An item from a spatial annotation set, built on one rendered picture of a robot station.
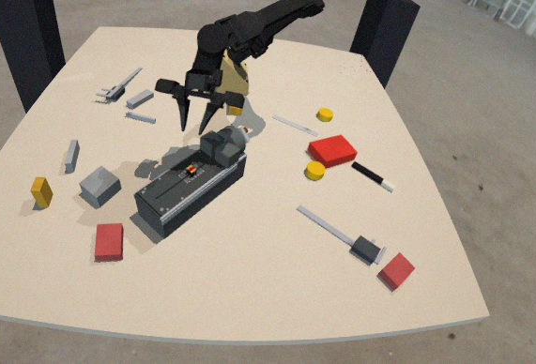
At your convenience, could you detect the red rectangular block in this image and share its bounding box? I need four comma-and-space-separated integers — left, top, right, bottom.
308, 135, 358, 169
94, 223, 124, 261
377, 251, 415, 291

